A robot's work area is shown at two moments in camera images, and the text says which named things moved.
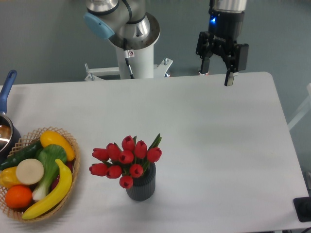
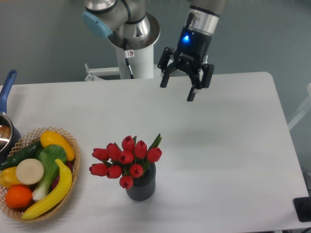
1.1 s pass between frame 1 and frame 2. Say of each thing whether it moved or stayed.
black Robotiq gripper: moved
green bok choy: stayed
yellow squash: stayed
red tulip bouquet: stayed
